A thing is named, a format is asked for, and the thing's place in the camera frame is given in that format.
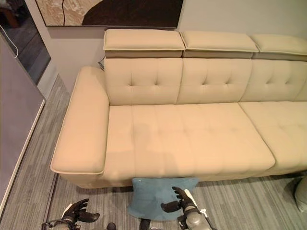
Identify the beige leather sofa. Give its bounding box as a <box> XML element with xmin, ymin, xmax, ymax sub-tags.
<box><xmin>50</xmin><ymin>28</ymin><xmax>307</xmax><ymax>191</ymax></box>

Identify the dark glass door panel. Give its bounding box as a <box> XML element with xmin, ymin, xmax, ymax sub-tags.
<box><xmin>0</xmin><ymin>0</ymin><xmax>52</xmax><ymax>85</ymax></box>

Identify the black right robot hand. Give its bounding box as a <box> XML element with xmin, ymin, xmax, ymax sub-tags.
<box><xmin>160</xmin><ymin>186</ymin><xmax>198</xmax><ymax>214</ymax></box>

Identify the abstract framed wall painting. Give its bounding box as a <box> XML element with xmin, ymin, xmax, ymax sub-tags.
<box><xmin>35</xmin><ymin>0</ymin><xmax>186</xmax><ymax>28</ymax></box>

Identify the grey cushion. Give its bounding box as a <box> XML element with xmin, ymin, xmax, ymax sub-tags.
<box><xmin>294</xmin><ymin>177</ymin><xmax>307</xmax><ymax>213</ymax></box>

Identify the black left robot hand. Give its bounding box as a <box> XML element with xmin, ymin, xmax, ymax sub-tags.
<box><xmin>62</xmin><ymin>198</ymin><xmax>100</xmax><ymax>222</ymax></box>

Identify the white cable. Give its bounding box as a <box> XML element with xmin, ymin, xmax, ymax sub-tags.
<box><xmin>0</xmin><ymin>24</ymin><xmax>19</xmax><ymax>58</ymax></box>

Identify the blue square cushion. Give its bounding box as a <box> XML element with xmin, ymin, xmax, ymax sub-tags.
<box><xmin>127</xmin><ymin>176</ymin><xmax>200</xmax><ymax>221</ymax></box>

